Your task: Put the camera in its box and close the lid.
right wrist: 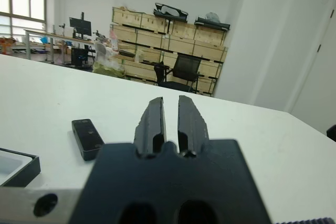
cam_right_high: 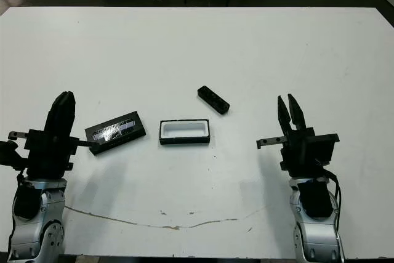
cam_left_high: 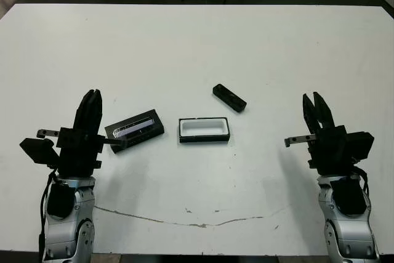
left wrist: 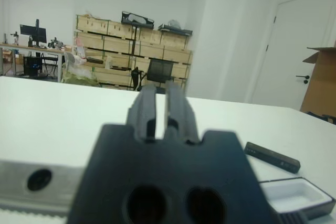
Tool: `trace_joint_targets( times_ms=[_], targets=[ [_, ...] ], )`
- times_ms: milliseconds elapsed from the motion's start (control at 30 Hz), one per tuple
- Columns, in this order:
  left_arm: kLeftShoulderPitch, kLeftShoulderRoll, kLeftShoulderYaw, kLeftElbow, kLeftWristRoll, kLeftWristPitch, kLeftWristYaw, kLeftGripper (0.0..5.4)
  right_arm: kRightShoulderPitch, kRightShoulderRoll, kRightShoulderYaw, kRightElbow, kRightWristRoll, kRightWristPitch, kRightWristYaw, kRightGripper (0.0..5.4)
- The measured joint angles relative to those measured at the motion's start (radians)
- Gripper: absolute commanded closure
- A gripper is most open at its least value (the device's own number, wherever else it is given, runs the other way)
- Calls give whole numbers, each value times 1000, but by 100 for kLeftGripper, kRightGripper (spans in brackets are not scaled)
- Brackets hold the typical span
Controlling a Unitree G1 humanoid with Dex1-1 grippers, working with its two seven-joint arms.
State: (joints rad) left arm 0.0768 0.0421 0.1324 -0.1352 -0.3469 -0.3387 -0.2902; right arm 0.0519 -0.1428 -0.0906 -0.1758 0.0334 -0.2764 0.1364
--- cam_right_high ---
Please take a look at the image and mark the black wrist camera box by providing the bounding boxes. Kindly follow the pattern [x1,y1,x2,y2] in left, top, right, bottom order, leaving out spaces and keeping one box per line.
[315,133,339,161]
[0,140,29,171]

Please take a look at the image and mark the black box lid shiny print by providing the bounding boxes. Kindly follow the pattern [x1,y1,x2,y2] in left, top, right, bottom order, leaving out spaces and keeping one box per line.
[84,110,147,156]

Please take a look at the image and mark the small black phone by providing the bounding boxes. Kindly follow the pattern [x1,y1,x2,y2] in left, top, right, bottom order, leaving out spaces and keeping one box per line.
[196,85,231,115]

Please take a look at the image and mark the black box with white insert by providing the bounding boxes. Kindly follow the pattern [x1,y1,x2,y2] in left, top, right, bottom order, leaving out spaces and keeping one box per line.
[159,118,211,146]

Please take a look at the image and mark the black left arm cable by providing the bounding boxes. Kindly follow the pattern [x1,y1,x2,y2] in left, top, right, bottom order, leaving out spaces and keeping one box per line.
[7,169,27,257]

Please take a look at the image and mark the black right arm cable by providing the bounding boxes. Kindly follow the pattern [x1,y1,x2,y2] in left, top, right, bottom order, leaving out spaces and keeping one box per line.
[320,164,343,245]

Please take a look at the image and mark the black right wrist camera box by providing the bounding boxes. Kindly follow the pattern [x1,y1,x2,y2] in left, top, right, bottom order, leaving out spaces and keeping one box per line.
[315,133,339,161]

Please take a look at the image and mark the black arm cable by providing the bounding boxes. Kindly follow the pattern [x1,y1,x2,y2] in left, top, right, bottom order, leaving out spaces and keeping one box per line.
[7,169,27,257]
[320,164,343,245]

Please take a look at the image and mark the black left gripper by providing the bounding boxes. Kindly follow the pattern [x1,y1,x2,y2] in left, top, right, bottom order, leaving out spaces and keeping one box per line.
[7,91,94,180]

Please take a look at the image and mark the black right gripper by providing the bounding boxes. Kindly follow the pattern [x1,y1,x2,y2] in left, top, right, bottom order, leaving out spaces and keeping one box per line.
[255,93,332,181]

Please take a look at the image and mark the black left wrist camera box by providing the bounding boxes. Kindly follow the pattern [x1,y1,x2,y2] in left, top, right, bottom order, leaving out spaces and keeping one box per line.
[0,140,29,171]

